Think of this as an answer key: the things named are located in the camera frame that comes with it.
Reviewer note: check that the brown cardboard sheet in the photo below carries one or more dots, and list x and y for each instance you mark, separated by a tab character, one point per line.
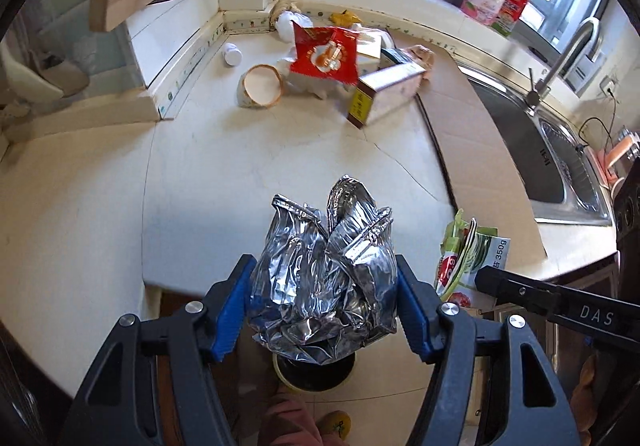
456	159

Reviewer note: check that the small white bottle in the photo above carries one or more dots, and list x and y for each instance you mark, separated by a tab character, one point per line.
232	54

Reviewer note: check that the red snack bag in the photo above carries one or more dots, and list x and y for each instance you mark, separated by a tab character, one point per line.
326	52

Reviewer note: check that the chrome kitchen faucet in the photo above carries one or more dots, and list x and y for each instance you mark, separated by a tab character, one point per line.
585	43

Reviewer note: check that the green white snack package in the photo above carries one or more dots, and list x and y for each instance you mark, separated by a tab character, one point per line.
465	248

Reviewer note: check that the paper cup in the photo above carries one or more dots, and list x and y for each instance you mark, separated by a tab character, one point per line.
260	87

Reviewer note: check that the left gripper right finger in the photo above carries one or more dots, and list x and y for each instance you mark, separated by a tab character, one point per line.
524	403

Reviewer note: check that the yellow slipper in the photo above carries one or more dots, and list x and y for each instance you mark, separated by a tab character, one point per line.
337	423

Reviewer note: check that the silver yellow carton box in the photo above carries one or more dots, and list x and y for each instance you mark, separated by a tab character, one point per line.
382	92

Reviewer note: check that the red spray bottle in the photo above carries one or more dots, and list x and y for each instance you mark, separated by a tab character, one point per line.
508	16

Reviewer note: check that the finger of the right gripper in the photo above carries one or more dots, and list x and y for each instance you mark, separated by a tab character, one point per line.
584	312

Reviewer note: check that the clear plastic bag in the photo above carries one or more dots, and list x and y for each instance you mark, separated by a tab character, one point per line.
285	22

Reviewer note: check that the loofah sponge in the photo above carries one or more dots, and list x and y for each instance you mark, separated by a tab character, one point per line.
278	8

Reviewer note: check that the yellow wrapper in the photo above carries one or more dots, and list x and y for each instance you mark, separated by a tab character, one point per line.
344	19

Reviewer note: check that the yellow rimmed trash bin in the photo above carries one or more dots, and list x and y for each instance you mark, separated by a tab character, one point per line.
311	378

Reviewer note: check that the silver foil bag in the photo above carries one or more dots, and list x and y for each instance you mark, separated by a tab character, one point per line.
326	282

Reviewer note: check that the pink trouser leg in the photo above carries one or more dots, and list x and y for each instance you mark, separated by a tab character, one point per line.
287	421

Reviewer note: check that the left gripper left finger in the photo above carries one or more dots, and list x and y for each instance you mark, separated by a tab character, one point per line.
118	402

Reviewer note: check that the white box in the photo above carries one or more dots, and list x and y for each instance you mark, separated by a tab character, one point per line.
370	43

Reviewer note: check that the stainless steel sink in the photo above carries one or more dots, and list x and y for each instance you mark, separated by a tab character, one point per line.
558	175

